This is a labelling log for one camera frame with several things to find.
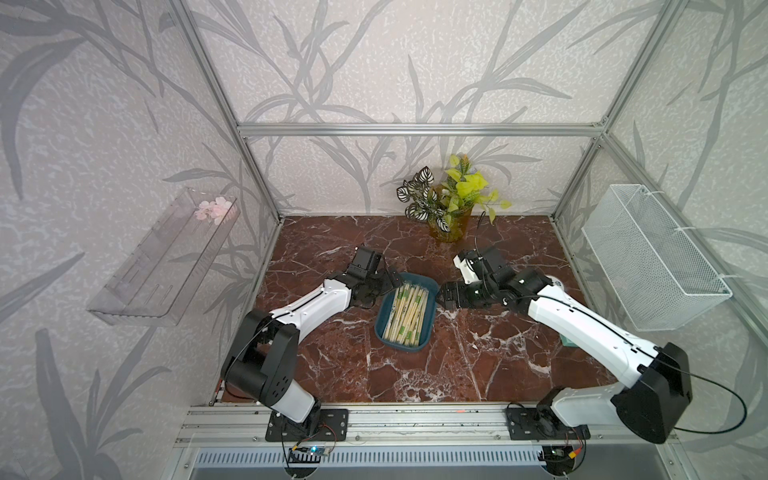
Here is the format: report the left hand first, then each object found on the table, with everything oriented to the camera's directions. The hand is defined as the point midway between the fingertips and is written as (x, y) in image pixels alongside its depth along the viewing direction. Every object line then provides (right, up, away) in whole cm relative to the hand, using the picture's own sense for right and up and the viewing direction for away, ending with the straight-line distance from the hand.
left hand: (394, 284), depth 89 cm
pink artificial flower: (-45, +21, -13) cm, 52 cm away
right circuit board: (+39, -39, -19) cm, 59 cm away
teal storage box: (-4, -7, +2) cm, 8 cm away
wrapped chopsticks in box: (+3, -11, 0) cm, 12 cm away
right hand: (+14, -2, -10) cm, 18 cm away
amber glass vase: (+23, +18, +22) cm, 37 cm away
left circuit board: (-21, -39, -17) cm, 47 cm away
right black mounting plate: (+32, -32, -16) cm, 49 cm away
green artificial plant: (+22, +30, +8) cm, 38 cm away
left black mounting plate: (-15, -33, -16) cm, 39 cm away
